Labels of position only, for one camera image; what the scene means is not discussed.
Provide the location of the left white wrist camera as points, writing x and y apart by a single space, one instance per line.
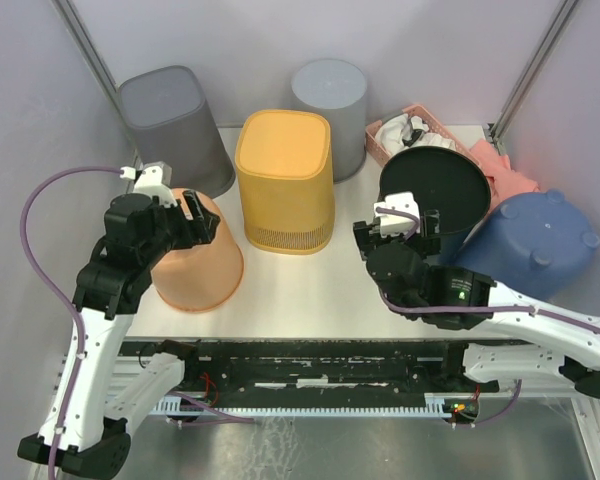
153 180

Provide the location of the white cloth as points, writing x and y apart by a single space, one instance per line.
406 133

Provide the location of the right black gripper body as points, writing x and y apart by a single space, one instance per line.
414 237

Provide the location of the right aluminium frame post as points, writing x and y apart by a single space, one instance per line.
549 39

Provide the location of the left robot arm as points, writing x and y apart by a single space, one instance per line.
87 434

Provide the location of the pink plastic tray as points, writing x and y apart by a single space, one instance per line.
377 150

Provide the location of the white slotted cable duct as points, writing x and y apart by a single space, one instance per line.
349 405

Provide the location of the pink cloth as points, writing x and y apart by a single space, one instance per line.
504 180

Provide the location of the orange round bin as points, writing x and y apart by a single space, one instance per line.
201 278

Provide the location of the aluminium frame post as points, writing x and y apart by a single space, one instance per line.
549 39
69 14

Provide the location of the blue plastic bucket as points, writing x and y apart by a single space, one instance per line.
537 243

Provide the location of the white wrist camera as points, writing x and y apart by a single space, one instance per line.
398 215
153 180

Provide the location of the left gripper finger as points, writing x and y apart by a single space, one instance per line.
192 206
205 225

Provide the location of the aluminium rail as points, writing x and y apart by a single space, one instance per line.
555 390

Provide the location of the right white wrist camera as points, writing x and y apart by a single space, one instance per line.
398 215

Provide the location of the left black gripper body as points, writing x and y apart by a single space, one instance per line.
175 230

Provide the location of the left aluminium frame post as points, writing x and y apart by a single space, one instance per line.
69 14

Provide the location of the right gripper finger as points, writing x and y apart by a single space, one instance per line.
366 236
430 232

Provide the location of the grey slatted basket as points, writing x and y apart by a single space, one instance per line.
169 117

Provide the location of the yellow slatted basket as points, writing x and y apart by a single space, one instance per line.
284 169

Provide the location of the grey round bin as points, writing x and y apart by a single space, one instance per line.
336 90

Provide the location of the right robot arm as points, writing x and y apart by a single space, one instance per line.
393 248

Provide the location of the black cylindrical bin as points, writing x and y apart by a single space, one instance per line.
444 182

